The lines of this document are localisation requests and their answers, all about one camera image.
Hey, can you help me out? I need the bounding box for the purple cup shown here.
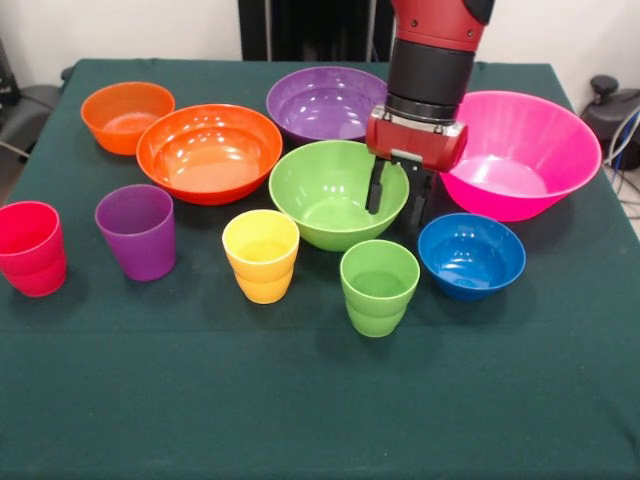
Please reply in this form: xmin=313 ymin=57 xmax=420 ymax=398
xmin=94 ymin=184 xmax=177 ymax=282

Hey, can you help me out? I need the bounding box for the dark green tablecloth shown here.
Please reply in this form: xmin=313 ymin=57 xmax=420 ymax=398
xmin=0 ymin=58 xmax=640 ymax=480

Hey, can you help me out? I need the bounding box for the yellow cup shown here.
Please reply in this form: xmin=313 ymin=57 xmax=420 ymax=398
xmin=221 ymin=209 xmax=301 ymax=305

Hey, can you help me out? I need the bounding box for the green bowl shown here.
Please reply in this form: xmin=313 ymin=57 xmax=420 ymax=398
xmin=268 ymin=140 xmax=411 ymax=253

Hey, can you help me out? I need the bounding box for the large pink bowl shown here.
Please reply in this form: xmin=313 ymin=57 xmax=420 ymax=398
xmin=438 ymin=90 xmax=603 ymax=223

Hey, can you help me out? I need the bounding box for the small orange bowl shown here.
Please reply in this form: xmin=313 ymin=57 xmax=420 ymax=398
xmin=80 ymin=81 xmax=176 ymax=156

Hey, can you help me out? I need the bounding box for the large orange bowl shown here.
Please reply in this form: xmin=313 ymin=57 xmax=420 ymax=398
xmin=135 ymin=103 xmax=284 ymax=206

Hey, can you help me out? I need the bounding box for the purple bowl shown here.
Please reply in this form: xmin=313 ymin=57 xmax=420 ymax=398
xmin=265 ymin=66 xmax=390 ymax=144

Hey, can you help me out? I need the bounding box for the tangle of cables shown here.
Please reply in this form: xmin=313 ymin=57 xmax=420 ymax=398
xmin=602 ymin=109 xmax=640 ymax=221

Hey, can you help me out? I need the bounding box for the green cup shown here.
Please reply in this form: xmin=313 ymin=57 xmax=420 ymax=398
xmin=339 ymin=239 xmax=421 ymax=339

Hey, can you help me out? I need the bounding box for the blue bowl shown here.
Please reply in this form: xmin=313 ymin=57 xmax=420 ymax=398
xmin=417 ymin=212 xmax=527 ymax=302

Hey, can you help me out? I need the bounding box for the pink cup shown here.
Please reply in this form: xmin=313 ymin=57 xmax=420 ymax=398
xmin=0 ymin=200 xmax=68 ymax=298

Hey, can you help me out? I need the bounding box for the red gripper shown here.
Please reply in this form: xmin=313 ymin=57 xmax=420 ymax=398
xmin=364 ymin=107 xmax=469 ymax=235

